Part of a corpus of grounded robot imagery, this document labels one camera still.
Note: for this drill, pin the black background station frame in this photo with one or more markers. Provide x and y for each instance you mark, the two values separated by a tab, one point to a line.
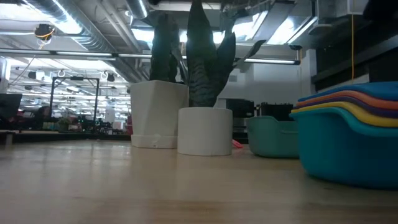
74	78

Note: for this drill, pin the small silver ventilation duct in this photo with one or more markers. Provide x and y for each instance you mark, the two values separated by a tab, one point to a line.
136	9

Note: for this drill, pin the long ceiling light tube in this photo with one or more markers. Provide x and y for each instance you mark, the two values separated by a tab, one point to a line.
77	53

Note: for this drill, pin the navy purple measuring cup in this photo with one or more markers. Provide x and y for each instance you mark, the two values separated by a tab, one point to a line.
382	111

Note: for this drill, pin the red measuring cup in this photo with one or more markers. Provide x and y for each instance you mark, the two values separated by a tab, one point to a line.
237	144

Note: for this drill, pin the white hanging box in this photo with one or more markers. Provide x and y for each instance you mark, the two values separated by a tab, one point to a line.
357	7

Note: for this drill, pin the dark monitor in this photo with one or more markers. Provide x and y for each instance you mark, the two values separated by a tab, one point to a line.
9	105

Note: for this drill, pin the black equipment cabinet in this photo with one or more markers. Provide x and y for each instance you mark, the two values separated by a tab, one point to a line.
242	109

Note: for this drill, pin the yellow measuring cup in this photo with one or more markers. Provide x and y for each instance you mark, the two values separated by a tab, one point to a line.
367	116

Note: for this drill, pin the green column cactus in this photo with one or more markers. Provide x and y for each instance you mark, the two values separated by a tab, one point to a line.
163	53

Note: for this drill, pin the teal plastic basket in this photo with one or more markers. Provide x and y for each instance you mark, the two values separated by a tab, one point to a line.
270	137

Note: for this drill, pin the large silver ventilation duct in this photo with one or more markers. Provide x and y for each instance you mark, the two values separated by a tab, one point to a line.
87	31

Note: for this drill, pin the striped green snake plant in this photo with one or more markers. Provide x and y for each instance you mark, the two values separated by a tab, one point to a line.
202	68

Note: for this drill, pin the black equipment case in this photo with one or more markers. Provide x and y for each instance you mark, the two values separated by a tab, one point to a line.
276	110

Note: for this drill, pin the short ceiling light tube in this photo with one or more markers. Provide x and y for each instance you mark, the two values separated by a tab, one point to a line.
270	61

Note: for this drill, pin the white hexagonal plant pot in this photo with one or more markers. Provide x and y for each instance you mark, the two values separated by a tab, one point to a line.
155	112

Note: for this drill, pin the light blue measuring cup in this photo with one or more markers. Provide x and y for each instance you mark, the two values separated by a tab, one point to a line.
342	155

